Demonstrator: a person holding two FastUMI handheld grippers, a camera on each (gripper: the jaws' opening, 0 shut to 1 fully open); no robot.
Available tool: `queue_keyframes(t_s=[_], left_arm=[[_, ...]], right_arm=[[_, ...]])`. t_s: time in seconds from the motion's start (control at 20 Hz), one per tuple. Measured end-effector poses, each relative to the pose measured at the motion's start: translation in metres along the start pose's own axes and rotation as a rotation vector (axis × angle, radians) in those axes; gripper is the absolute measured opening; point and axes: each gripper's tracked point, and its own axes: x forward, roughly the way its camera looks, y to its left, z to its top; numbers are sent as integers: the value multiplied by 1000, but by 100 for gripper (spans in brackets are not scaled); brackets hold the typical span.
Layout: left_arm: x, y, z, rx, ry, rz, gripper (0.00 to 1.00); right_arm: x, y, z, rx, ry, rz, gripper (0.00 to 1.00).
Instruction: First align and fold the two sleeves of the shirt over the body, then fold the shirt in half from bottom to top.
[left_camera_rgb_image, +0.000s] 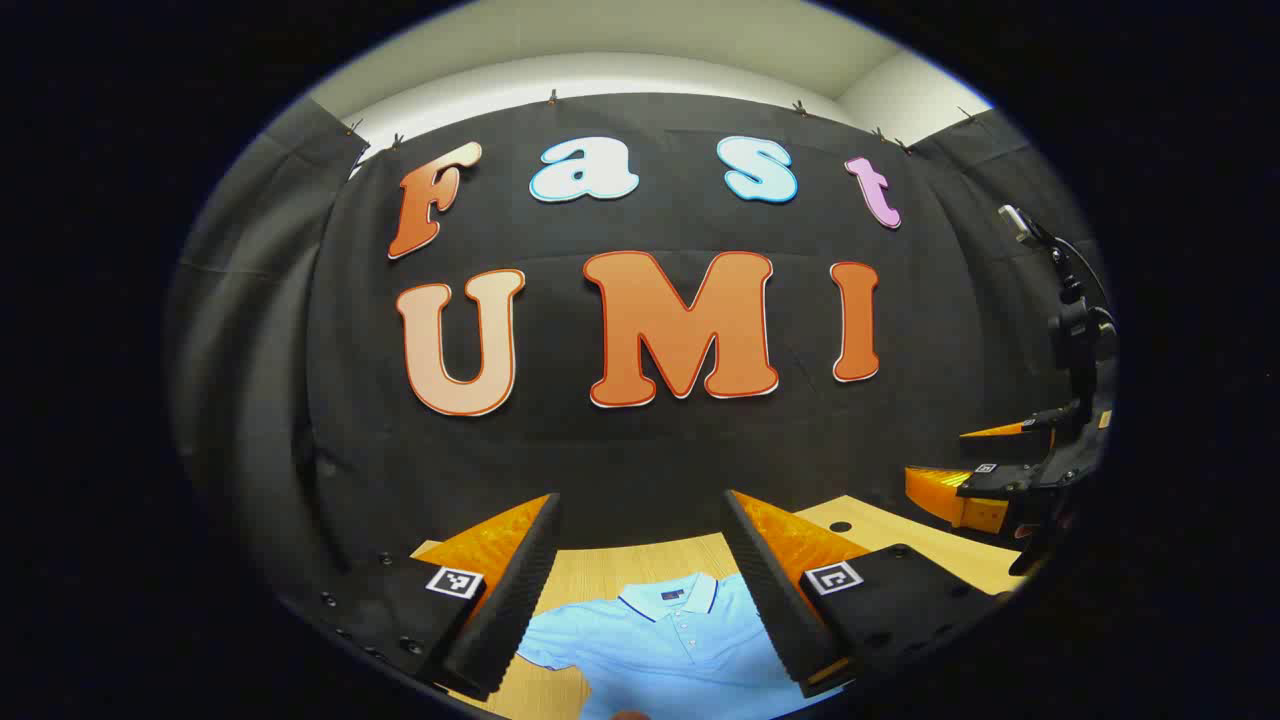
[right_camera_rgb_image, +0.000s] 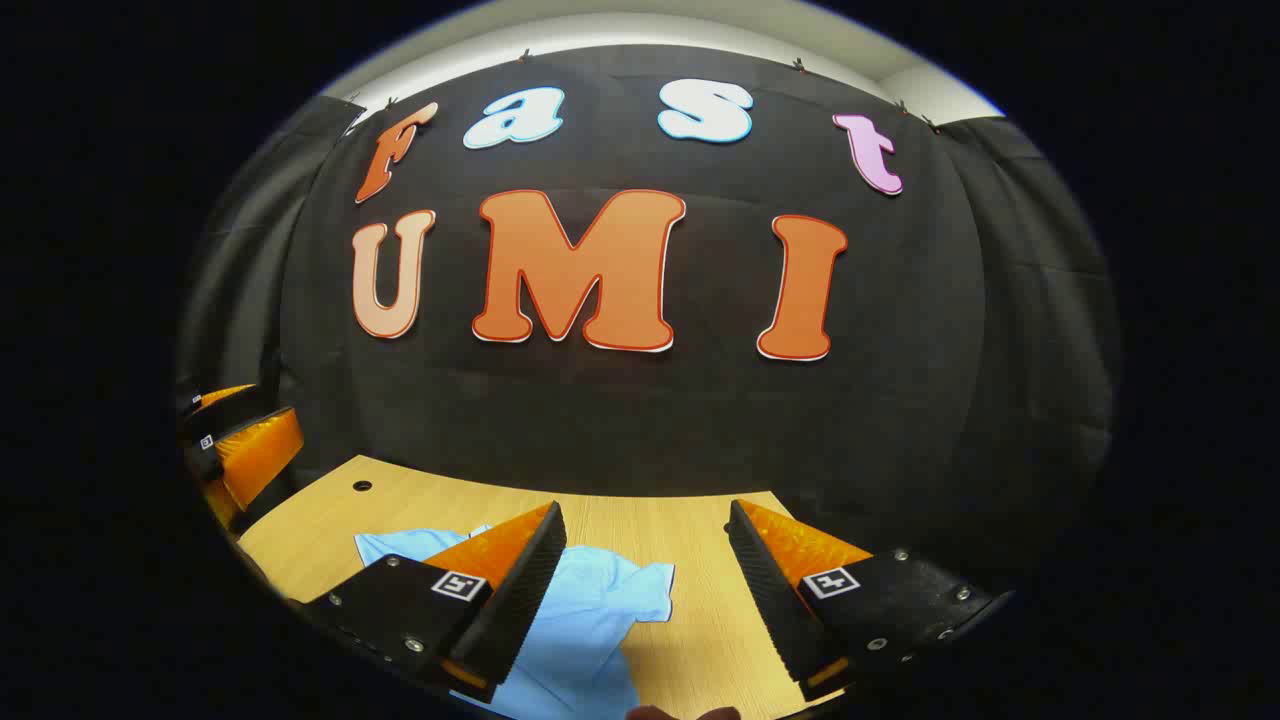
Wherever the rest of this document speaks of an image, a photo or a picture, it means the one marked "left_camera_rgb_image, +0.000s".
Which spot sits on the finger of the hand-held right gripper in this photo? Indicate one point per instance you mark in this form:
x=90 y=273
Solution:
x=1045 y=432
x=960 y=495

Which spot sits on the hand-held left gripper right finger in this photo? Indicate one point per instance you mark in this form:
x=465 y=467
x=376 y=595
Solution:
x=778 y=605

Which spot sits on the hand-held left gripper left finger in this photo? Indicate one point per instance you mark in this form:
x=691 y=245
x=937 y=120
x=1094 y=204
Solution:
x=512 y=605

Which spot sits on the light blue T-shirt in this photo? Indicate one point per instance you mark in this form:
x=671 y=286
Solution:
x=670 y=650

